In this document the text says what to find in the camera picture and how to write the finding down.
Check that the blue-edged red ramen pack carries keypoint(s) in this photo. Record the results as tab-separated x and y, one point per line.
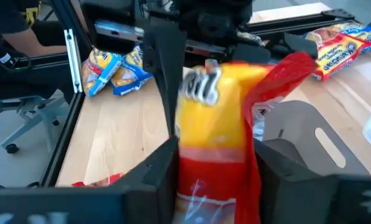
98	74

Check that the person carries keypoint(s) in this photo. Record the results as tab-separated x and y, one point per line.
5	18

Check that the silver aluminium bracket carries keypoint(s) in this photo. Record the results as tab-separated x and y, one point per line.
73	62

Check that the grey office chair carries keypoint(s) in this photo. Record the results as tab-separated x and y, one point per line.
33	115

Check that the blue ramen noodle pack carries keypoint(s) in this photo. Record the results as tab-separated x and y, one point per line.
132	74
368	34

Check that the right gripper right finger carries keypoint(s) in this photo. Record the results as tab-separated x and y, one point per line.
284	193

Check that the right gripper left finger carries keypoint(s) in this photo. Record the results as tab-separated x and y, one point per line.
160	186

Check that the red ramen noodle pack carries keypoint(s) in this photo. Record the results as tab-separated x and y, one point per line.
210	124
107	180
334	56

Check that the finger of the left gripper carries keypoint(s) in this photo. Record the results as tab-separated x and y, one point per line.
166	62
300	45

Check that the smoky dark plastic bin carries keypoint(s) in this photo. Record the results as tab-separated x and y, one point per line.
297	124

